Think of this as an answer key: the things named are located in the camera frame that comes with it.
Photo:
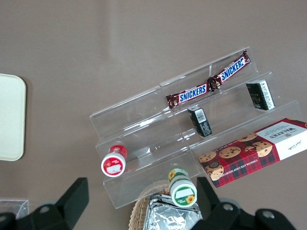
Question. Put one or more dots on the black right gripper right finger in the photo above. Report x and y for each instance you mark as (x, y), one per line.
(223, 218)

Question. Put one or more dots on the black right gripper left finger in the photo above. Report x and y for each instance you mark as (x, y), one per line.
(60, 210)

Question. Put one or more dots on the oval light wicker basket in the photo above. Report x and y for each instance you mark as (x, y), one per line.
(139, 210)

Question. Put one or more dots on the beige rectangular tray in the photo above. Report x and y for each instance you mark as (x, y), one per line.
(12, 117)

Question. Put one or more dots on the clear acrylic bottle rack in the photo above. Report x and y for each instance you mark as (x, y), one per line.
(14, 207)

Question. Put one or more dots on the green lid white cup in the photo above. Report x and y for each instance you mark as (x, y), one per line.
(183, 194)

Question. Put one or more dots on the aluminium foil container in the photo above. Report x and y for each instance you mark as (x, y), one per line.
(168, 218)

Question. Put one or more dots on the red tartan cookie box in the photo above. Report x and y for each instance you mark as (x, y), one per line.
(251, 153)

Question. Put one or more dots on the red lid white cup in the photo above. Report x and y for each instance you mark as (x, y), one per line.
(113, 164)

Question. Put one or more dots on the small black box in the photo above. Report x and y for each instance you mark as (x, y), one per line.
(260, 94)
(200, 122)

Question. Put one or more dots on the clear acrylic stepped display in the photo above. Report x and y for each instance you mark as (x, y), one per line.
(144, 124)

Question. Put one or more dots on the Snickers chocolate bar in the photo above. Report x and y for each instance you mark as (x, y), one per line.
(231, 70)
(192, 94)

